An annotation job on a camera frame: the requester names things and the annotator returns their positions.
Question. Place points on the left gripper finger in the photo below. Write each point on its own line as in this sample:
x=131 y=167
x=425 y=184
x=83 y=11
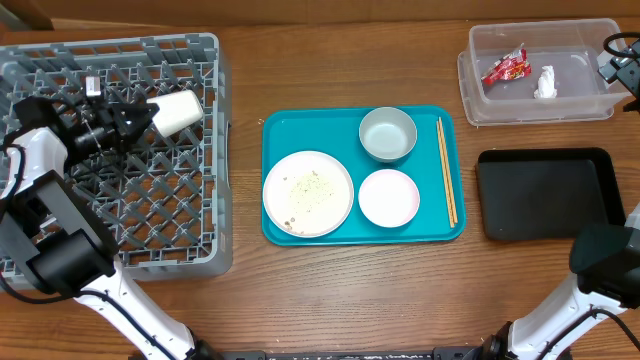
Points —
x=131 y=131
x=137 y=111

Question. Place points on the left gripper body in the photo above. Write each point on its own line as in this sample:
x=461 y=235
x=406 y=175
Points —
x=97 y=133

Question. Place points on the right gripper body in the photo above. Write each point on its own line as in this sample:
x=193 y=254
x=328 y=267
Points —
x=626 y=73

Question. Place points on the white cup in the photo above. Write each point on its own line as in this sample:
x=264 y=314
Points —
x=176 y=111

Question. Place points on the white tissue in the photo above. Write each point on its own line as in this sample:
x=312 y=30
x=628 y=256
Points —
x=546 y=84

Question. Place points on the red snack wrapper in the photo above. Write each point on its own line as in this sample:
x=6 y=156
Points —
x=512 y=66

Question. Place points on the small pink bowl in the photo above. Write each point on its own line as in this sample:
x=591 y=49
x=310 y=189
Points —
x=389 y=198

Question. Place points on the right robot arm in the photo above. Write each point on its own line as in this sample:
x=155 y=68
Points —
x=603 y=282

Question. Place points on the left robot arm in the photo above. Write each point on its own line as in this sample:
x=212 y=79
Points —
x=63 y=248

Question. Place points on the grey plastic dish rack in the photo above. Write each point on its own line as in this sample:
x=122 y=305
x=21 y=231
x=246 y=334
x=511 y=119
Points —
x=168 y=200

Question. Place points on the clear plastic bin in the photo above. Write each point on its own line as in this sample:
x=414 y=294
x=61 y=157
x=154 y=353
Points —
x=573 y=47

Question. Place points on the black plastic tray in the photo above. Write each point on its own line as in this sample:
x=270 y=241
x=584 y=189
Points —
x=535 y=194

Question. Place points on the large white plate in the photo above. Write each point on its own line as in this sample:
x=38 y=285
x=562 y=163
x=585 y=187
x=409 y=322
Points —
x=308 y=194

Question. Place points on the left wooden chopstick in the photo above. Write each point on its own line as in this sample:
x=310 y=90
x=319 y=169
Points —
x=445 y=173

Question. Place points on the wooden chopstick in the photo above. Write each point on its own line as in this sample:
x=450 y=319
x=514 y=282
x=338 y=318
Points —
x=445 y=173
x=450 y=180

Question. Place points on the teal serving tray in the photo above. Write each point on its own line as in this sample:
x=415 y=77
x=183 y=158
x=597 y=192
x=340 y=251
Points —
x=335 y=132

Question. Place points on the right wooden chopstick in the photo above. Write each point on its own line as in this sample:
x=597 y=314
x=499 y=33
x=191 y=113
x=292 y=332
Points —
x=450 y=180

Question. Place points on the grey bowl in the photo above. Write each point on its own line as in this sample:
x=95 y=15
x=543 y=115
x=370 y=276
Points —
x=387 y=134

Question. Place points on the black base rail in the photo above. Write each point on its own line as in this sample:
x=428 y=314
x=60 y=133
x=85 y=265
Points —
x=438 y=353

